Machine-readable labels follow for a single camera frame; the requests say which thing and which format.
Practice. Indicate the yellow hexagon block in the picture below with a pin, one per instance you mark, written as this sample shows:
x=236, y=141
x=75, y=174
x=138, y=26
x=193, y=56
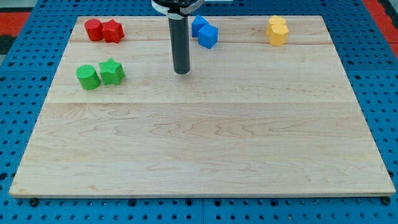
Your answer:
x=278, y=34

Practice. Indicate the blue cube block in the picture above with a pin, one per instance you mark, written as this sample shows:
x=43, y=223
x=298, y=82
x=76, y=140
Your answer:
x=208, y=36
x=197, y=24

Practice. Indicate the blue cube block front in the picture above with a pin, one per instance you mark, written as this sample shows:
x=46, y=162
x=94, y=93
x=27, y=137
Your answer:
x=208, y=36

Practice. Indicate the green star block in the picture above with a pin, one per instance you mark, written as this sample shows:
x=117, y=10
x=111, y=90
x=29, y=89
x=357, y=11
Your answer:
x=111, y=72

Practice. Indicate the red star block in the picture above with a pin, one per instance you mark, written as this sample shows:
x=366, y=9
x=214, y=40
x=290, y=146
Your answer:
x=112, y=31

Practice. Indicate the blue cube block rear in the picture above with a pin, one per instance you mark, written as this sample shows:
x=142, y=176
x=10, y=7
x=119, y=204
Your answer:
x=197, y=24

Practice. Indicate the green cylinder block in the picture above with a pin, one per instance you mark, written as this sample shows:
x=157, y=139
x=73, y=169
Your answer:
x=87, y=76

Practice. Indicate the yellow heart block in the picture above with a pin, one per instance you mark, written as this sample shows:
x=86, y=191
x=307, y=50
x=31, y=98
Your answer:
x=273, y=20

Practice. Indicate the red cylinder block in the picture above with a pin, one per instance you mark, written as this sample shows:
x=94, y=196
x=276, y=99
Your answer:
x=93, y=28

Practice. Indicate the light wooden board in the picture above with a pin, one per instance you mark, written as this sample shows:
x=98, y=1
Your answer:
x=250, y=120

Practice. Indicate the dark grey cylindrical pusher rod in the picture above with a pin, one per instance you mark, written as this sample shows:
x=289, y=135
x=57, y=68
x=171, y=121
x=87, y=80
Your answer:
x=179, y=39

